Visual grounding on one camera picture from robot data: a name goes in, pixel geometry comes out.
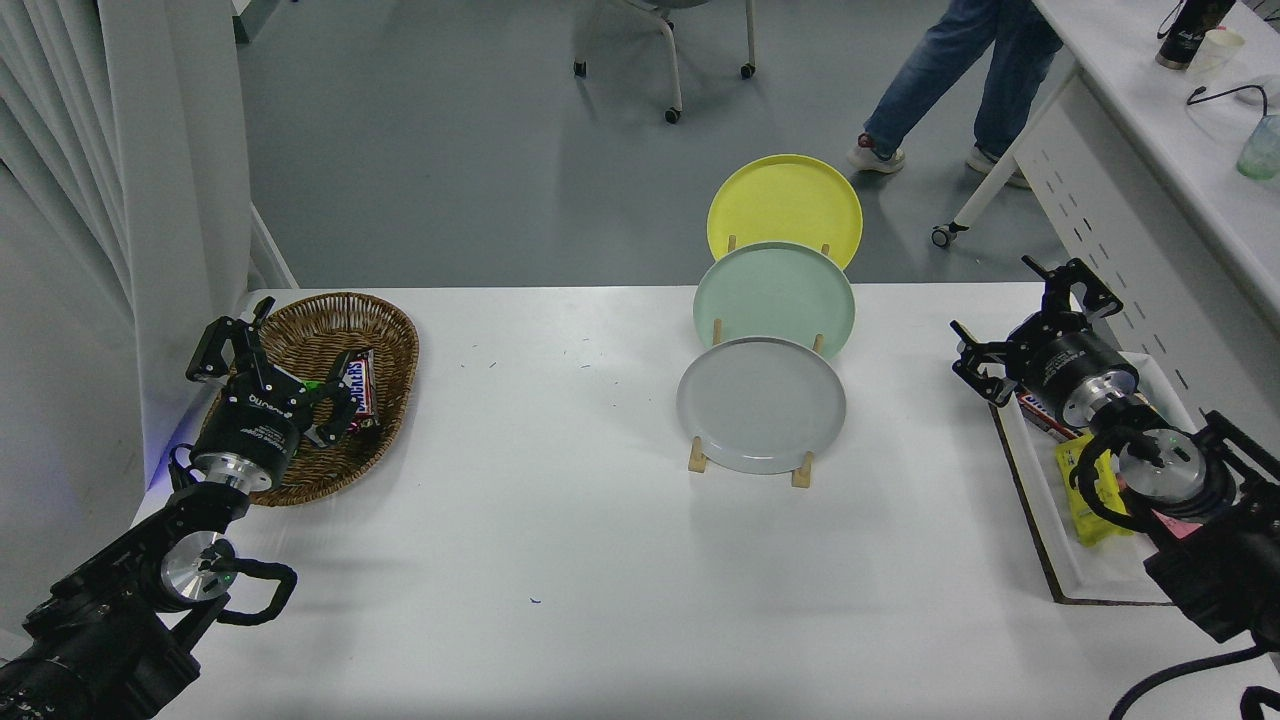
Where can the white wheeled desk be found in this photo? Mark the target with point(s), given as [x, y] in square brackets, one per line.
[1150, 200]

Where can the grey round plate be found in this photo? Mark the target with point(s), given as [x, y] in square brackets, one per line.
[760, 405]

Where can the wheeled office chair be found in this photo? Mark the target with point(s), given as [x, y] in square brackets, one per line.
[672, 50]

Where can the pink snack packet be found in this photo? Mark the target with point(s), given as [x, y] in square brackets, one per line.
[1180, 527]

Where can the wooden plate rack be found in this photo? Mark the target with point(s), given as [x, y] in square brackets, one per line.
[802, 472]

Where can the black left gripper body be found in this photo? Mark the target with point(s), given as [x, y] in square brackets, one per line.
[255, 420]

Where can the white curtain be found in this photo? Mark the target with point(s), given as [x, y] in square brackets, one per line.
[90, 250]

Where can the brown wicker basket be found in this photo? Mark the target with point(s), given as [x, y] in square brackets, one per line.
[375, 330]

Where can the person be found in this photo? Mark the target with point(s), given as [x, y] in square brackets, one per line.
[940, 70]

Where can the yellow snack packet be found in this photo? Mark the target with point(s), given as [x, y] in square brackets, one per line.
[1095, 500]

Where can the yellow round plate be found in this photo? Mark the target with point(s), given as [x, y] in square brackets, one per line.
[785, 205]

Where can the black bottle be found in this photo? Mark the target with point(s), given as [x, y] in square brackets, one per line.
[1190, 30]

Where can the white paper cup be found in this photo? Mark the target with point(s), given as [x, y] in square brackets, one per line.
[1215, 55]

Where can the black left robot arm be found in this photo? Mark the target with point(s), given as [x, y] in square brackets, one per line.
[90, 620]

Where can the white rectangular tray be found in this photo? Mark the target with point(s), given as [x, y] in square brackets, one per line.
[1040, 500]

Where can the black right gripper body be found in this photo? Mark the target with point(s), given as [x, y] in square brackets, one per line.
[1070, 360]

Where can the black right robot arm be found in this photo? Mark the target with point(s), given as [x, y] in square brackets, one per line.
[1215, 570]

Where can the brown Snickers bar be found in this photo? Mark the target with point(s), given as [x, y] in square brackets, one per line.
[362, 385]
[1045, 418]

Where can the mint green round plate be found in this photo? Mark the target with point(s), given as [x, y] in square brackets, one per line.
[775, 295]

